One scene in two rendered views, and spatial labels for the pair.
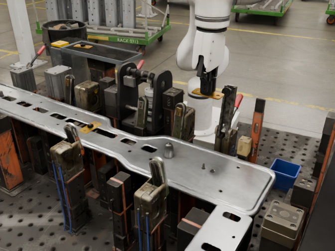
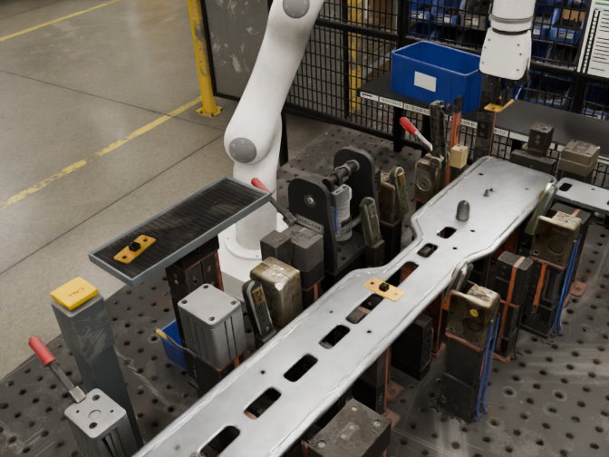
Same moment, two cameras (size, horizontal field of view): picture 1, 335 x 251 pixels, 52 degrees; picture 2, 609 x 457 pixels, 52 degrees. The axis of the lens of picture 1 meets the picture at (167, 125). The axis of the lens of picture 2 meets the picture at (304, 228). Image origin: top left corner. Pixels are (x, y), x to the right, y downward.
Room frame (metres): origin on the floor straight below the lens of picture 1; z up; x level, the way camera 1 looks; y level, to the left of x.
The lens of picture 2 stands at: (1.09, 1.30, 1.86)
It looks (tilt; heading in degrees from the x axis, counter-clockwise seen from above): 35 degrees down; 280
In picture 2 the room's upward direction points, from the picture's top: 3 degrees counter-clockwise
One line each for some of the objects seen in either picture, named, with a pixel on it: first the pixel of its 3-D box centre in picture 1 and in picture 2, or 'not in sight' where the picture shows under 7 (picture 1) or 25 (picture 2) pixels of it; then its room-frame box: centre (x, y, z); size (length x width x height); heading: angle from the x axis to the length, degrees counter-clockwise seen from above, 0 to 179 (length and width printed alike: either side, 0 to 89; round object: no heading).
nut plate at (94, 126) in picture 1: (90, 126); (383, 287); (1.10, 0.28, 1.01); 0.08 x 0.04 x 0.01; 147
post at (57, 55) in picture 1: (67, 88); (103, 382); (1.64, 0.52, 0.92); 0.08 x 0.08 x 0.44; 58
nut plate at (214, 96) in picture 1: (207, 91); (499, 102); (0.85, -0.11, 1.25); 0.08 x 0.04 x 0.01; 58
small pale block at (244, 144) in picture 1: (239, 184); (453, 204); (0.91, -0.24, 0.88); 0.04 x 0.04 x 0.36; 58
